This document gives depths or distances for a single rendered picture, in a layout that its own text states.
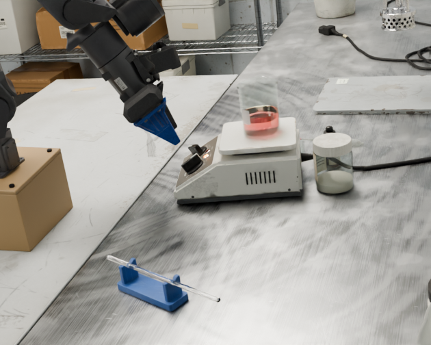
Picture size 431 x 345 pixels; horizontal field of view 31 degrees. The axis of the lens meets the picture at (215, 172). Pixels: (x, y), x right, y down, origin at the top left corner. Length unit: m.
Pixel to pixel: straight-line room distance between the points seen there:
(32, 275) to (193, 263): 0.23
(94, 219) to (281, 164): 0.30
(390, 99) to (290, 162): 0.43
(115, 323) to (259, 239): 0.25
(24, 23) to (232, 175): 2.74
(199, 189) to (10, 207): 0.28
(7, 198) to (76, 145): 0.42
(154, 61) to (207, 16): 2.31
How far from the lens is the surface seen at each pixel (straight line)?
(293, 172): 1.18
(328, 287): 0.99
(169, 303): 0.97
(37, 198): 1.19
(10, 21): 3.77
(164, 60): 1.16
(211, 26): 3.48
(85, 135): 1.59
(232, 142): 1.21
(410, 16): 1.53
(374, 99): 1.56
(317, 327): 0.92
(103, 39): 1.16
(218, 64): 3.87
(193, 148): 1.27
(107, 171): 1.40
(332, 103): 1.55
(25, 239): 1.17
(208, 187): 1.20
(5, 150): 1.18
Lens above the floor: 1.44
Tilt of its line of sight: 24 degrees down
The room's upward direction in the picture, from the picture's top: 8 degrees counter-clockwise
